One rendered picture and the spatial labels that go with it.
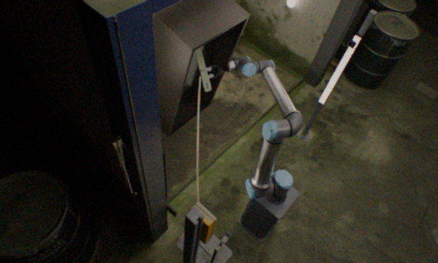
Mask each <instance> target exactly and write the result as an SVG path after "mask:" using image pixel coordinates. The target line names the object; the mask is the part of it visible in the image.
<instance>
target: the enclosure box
mask: <svg viewBox="0 0 438 263"><path fill-rule="evenodd" d="M249 17H250V14H249V13H248V12H247V11H246V10H245V9H244V8H243V7H242V6H239V5H238V4H237V3H236V2H234V1H233V0H184V1H182V2H180V3H178V4H176V5H174V6H172V7H168V8H166V9H164V10H162V11H161V12H158V13H157V14H155V15H154V41H155V51H156V69H157V79H158V89H159V108H160V127H161V130H162V131H163V132H164V133H165V134H166V135H167V136H168V137H169V136H171V135H172V134H174V133H175V132H176V131H178V130H179V129H180V128H181V127H182V126H183V125H184V124H185V123H187V122H188V121H190V120H192V119H193V118H194V117H195V116H197V108H198V91H199V79H200V70H199V66H198V64H197V59H196V56H195V50H197V49H199V48H201V50H202V52H203V58H204V61H205V65H206V68H207V67H208V66H210V65H219V66H224V64H225V63H227V61H230V59H231V56H232V54H233V52H234V50H235V48H236V46H237V44H238V41H239V39H240V37H241V35H242V33H243V30H244V28H245V27H246V24H247V22H248V20H249ZM224 73H225V72H224ZM224 73H221V74H220V75H219V76H218V77H216V78H212V79H209V82H210V84H211V91H209V92H205V88H204V85H203V80H202V78H201V87H200V113H201V112H202V111H204V109H206V108H207V106H209V105H210V104H211V101H212V99H213V97H214V95H215V93H216V91H217V88H218V87H219V84H220V82H221V80H222V78H223V75H224Z"/></svg>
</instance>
